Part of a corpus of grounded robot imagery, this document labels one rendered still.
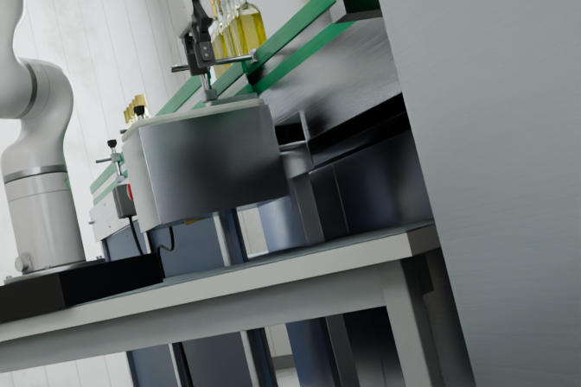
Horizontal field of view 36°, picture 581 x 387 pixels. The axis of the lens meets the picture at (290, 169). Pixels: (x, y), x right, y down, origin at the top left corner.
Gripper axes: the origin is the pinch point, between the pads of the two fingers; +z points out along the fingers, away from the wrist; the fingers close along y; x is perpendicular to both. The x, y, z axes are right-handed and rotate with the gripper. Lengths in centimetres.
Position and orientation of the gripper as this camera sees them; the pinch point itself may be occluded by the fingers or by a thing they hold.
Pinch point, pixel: (201, 60)
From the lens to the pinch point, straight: 156.8
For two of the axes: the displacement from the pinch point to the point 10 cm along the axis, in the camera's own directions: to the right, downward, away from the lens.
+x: -9.1, 1.9, -3.6
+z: 2.3, 9.7, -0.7
